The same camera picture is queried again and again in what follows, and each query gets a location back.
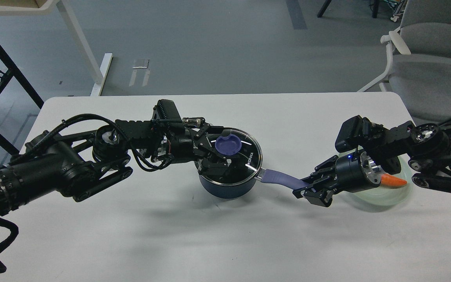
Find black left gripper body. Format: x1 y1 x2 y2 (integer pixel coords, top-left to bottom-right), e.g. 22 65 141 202
162 125 206 163

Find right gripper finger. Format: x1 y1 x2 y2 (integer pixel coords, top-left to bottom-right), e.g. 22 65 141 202
308 155 339 183
293 180 338 207

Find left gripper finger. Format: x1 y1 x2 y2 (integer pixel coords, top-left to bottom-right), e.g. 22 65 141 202
197 151 236 175
194 123 225 147

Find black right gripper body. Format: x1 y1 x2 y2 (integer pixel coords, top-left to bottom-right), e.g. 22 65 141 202
336 151 382 193

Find glass lid blue knob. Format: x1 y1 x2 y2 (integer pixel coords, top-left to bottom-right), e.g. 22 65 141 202
194 128 263 187

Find blue saucepan with handle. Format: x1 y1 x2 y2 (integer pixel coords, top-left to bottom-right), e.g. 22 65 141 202
195 127 308 199

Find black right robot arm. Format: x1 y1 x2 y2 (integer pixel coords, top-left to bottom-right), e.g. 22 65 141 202
293 115 451 207

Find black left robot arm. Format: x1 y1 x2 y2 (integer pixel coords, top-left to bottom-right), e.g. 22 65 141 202
0 114 232 273

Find orange toy carrot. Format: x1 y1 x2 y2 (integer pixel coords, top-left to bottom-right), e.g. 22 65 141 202
381 174 408 189

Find translucent green plate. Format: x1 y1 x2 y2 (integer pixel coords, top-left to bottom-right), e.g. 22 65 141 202
331 149 411 207

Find grey office chair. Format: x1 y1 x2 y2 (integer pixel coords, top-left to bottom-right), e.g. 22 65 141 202
360 0 451 125

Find black chair legs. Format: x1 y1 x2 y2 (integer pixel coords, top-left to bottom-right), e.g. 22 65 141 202
316 0 381 18

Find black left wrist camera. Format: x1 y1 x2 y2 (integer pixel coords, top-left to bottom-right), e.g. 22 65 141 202
152 99 184 128

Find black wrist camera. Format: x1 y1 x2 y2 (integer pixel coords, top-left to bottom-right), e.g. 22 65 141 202
335 115 364 152
152 99 184 128

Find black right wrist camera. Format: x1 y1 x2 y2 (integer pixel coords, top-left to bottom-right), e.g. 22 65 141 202
335 115 364 152

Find white desk frame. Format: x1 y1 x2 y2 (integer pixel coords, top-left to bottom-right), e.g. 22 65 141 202
0 0 113 97

